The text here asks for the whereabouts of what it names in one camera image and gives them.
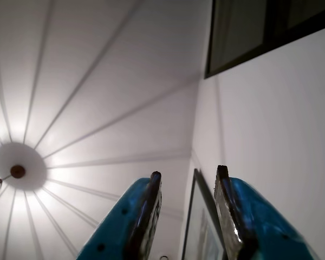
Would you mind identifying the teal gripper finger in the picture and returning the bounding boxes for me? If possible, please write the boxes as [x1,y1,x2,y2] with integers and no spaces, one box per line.
[76,171,164,260]
[213,165,320,260]

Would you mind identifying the ceiling lamp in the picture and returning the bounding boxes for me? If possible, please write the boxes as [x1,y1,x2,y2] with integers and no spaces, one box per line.
[0,164,27,215]

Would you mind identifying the dark framed window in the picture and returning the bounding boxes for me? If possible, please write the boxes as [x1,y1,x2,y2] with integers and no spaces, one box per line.
[204,0,325,80]

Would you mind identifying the framed wall picture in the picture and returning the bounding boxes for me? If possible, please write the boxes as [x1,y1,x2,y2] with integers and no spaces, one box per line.
[180,167,226,260]

